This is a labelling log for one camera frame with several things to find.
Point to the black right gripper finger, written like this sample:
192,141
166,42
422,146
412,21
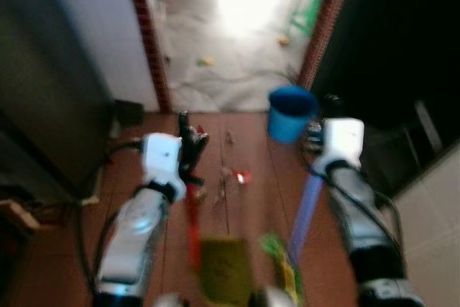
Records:
333,107

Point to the red and white litter scrap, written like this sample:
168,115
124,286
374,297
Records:
200,131

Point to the tan crumpled litter piece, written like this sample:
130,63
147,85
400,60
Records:
200,193

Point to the blue plastic bucket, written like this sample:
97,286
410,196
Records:
291,113

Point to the red shiny wrapper litter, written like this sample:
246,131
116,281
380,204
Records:
243,177

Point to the small black box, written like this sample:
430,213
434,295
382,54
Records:
129,113

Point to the yellow litter piece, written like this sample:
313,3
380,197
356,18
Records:
207,61

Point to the orange litter piece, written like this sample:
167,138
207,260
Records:
284,40

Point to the red brick door jamb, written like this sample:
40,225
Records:
147,34
327,19

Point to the green plastic stool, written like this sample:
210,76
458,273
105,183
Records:
309,5

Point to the grey robot left leg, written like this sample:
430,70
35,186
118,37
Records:
168,300

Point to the grey robot leg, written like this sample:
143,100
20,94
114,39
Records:
269,298
168,300

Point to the grey robot right leg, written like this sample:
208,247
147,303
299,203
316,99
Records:
269,298

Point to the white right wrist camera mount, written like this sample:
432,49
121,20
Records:
343,141

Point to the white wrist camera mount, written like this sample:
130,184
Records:
343,141
159,156

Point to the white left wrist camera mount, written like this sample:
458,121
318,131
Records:
159,156

